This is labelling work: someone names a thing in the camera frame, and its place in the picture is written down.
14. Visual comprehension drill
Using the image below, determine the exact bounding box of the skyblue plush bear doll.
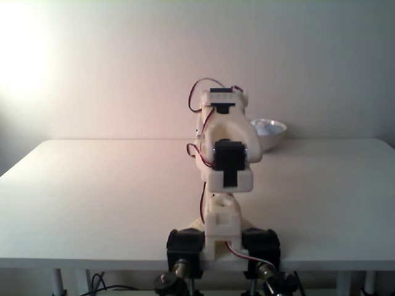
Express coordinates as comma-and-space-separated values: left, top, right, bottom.
251, 119, 283, 137

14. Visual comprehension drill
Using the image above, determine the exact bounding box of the white ceramic bowl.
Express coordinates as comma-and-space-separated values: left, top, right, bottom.
249, 118, 288, 153

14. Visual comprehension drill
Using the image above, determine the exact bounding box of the black table clamp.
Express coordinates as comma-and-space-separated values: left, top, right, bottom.
242, 227, 281, 280
166, 228, 206, 280

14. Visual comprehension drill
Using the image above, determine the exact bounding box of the black tripod head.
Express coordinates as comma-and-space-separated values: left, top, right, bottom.
262, 271, 306, 296

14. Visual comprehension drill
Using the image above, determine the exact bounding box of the white table leg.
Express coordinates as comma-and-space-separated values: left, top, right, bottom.
51, 268, 67, 296
336, 271, 353, 296

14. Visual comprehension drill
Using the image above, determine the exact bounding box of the red white base cable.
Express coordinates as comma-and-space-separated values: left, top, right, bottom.
225, 240, 276, 266

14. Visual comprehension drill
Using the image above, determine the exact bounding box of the black cable under table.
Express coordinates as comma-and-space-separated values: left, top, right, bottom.
88, 273, 139, 296

